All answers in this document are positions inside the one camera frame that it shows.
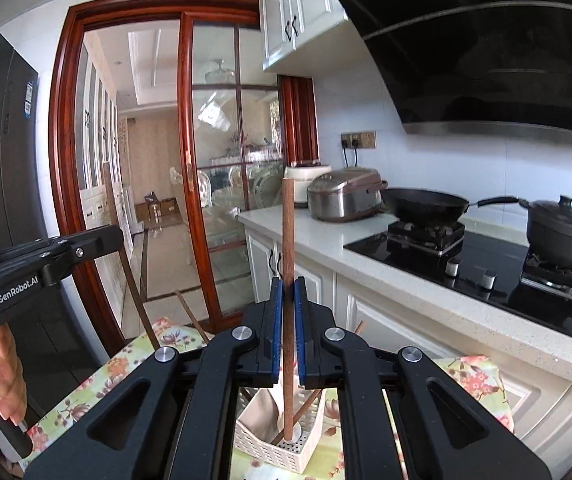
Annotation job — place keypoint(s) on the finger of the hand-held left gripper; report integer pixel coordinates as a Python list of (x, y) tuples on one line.
[(66, 240), (91, 255)]

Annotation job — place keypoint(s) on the white kitchen base cabinets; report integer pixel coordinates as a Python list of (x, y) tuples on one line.
[(390, 320)]

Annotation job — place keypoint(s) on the floral tablecloth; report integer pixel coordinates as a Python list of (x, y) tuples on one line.
[(116, 375)]

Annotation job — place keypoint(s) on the white hallway cabinet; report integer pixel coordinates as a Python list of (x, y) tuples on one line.
[(96, 160)]

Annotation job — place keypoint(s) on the white plastic utensil basket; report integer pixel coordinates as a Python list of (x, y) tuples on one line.
[(286, 455)]

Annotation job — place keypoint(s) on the black lidded pot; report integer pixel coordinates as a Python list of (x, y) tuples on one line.
[(558, 235)]

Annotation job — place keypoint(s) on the silver stove knob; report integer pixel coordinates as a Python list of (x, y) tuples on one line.
[(489, 279), (453, 267)]

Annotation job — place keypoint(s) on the black range hood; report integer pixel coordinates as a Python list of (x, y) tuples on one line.
[(490, 50)]

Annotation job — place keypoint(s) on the white pressure cooker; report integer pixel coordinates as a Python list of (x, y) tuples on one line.
[(303, 175)]

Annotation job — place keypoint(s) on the gold wall socket with plugs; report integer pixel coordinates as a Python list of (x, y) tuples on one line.
[(358, 140)]

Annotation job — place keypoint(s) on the set of wooden chopsticks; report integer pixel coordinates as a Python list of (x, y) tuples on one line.
[(193, 316)]

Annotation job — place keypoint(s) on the brown cardboard box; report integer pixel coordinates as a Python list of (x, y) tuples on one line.
[(146, 211), (168, 206)]

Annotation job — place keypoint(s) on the white wall cabinet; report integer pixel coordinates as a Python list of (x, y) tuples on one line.
[(291, 10)]

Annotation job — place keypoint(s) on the black glass gas hob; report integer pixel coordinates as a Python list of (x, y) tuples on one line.
[(505, 290)]

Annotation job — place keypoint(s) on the red wooden sliding glass door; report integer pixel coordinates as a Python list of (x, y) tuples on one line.
[(186, 160)]

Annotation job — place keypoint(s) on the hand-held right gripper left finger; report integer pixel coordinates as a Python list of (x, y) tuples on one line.
[(277, 330)]

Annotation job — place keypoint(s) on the red wooden door panel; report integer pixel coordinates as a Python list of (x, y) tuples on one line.
[(298, 120)]

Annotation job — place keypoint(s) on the black wok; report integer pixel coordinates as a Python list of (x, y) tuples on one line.
[(423, 205)]

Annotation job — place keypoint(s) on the dark grey refrigerator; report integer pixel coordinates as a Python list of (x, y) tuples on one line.
[(6, 160)]

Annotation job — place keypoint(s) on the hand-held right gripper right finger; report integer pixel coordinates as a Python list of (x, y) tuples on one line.
[(300, 330)]

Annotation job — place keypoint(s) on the silver rice cooker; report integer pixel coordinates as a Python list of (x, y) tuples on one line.
[(343, 195)]

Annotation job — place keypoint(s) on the brown wooden chopstick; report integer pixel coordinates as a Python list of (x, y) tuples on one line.
[(288, 235), (138, 300)]

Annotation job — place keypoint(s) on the red wooden door frame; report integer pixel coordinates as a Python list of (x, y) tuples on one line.
[(61, 160)]

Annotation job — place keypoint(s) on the white ceramic spoon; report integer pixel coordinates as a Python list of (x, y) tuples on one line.
[(261, 410)]

